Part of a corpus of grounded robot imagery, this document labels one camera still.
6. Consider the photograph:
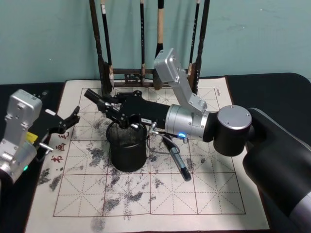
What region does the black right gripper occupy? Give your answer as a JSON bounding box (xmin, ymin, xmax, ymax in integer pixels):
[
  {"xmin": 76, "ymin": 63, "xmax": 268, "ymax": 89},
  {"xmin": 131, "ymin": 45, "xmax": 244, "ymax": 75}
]
[{"xmin": 96, "ymin": 90, "xmax": 171, "ymax": 130}]

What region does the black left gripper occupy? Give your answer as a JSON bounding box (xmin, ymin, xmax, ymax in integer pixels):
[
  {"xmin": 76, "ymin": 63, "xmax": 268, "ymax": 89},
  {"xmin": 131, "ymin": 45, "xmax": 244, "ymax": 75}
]
[{"xmin": 31, "ymin": 105, "xmax": 81, "ymax": 162}]

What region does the black mesh pen holder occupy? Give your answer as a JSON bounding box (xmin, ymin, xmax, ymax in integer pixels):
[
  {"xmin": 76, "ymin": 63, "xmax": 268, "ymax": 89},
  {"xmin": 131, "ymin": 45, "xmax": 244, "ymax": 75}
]
[{"xmin": 106, "ymin": 121, "xmax": 148, "ymax": 173}]

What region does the black and grey pen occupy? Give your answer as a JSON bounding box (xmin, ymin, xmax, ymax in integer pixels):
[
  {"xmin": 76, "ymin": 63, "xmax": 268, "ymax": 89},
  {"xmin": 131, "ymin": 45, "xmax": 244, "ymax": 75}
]
[{"xmin": 162, "ymin": 134, "xmax": 192, "ymax": 182}]

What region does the cream gridded calligraphy mat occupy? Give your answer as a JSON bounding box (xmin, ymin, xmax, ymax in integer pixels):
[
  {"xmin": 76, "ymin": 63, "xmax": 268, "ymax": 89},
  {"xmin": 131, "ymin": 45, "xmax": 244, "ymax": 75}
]
[{"xmin": 25, "ymin": 77, "xmax": 270, "ymax": 233}]

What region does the dark wooden brush rack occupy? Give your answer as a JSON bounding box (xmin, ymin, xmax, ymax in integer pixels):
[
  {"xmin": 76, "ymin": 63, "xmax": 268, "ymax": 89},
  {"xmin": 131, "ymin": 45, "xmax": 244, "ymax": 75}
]
[{"xmin": 88, "ymin": 0, "xmax": 211, "ymax": 98}]

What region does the black table cloth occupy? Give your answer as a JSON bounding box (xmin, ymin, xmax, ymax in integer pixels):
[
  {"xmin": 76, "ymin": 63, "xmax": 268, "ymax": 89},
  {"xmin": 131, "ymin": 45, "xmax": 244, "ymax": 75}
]
[{"xmin": 0, "ymin": 72, "xmax": 311, "ymax": 233}]

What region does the thin grey cable with plug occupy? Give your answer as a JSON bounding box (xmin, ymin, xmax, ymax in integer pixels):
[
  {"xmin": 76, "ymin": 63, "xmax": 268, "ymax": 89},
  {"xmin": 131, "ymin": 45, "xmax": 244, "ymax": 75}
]
[{"xmin": 145, "ymin": 122, "xmax": 188, "ymax": 155}]

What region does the black-handled brush with pale tip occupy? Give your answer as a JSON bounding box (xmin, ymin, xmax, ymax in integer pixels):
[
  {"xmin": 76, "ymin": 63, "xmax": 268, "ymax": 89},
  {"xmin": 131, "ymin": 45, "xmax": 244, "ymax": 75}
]
[{"xmin": 100, "ymin": 0, "xmax": 115, "ymax": 88}]

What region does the thin black-handled brush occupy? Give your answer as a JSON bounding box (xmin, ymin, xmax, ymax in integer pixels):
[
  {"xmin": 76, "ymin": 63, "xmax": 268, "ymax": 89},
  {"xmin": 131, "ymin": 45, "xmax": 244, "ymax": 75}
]
[{"xmin": 139, "ymin": 0, "xmax": 147, "ymax": 85}]

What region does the tan-handled thick brush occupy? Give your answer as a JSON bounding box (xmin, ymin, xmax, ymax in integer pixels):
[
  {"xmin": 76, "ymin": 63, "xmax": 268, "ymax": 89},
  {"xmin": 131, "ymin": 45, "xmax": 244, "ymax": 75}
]
[{"xmin": 152, "ymin": 0, "xmax": 166, "ymax": 91}]

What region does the black-handled brush with red marks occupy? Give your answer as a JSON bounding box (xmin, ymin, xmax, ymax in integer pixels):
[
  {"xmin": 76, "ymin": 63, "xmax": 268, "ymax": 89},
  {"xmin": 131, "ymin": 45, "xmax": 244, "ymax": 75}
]
[{"xmin": 187, "ymin": 0, "xmax": 201, "ymax": 81}]

